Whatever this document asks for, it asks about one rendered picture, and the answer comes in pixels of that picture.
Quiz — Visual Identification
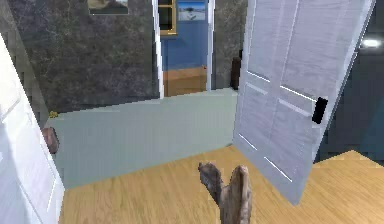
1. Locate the yellow framed window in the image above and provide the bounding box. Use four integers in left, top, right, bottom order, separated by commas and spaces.
157, 0, 178, 36

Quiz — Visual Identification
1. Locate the framed picture with dark frame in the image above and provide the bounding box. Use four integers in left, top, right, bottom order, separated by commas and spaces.
87, 0, 130, 16

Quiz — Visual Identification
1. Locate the white panelled room door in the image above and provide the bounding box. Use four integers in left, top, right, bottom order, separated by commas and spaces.
232, 0, 378, 206

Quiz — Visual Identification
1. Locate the brown door handle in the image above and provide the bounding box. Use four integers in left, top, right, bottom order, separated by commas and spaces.
42, 126, 61, 155

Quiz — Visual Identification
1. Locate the black door handle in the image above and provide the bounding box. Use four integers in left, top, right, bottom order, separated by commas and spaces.
311, 96, 329, 125

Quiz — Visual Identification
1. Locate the blue framed landscape picture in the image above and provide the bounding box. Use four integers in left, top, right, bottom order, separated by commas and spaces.
177, 0, 207, 22

